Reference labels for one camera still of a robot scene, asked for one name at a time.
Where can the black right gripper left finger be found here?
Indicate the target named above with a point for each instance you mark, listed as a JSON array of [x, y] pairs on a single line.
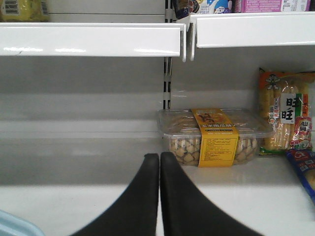
[[135, 212]]

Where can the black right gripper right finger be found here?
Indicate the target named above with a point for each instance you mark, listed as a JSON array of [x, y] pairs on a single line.
[[186, 211]]

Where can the light blue shopping basket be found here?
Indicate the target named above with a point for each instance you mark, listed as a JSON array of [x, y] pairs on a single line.
[[11, 225]]

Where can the clear plastic cookie tub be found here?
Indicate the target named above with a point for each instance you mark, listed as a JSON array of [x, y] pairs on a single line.
[[212, 137]]

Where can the blue snack packet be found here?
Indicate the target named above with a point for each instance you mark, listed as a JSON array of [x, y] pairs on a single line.
[[303, 163]]

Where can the white snack shelf unit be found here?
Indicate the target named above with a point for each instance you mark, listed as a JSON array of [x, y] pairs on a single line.
[[79, 96]]

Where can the orange rice cracker bag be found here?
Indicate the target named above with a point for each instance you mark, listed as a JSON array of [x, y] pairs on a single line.
[[285, 102]]

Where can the blue white snack bag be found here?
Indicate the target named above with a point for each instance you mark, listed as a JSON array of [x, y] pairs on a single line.
[[184, 8]]

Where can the pink snack box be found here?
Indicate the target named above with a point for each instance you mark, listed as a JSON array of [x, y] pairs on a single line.
[[263, 6]]

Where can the yellow snack bag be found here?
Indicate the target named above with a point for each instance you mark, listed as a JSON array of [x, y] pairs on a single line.
[[24, 11]]

